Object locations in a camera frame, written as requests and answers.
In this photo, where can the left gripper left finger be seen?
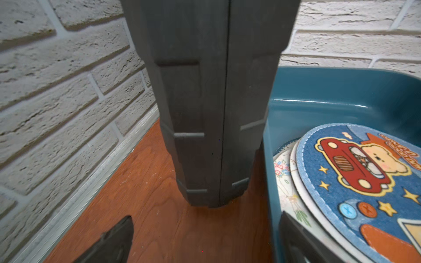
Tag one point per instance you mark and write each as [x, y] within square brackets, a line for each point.
[113, 246]

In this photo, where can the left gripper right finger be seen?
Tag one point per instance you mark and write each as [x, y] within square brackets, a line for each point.
[300, 246]

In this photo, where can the white butterfly coaster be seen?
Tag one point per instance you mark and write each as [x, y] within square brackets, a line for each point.
[290, 202]

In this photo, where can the white pink sketch coaster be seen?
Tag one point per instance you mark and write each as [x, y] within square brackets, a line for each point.
[334, 240]

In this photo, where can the blue cartoon animals coaster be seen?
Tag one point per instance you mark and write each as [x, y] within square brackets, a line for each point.
[367, 183]

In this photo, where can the teal storage box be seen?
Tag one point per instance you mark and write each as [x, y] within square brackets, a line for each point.
[304, 98]

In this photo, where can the black orange tool case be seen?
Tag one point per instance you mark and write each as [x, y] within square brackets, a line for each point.
[212, 66]

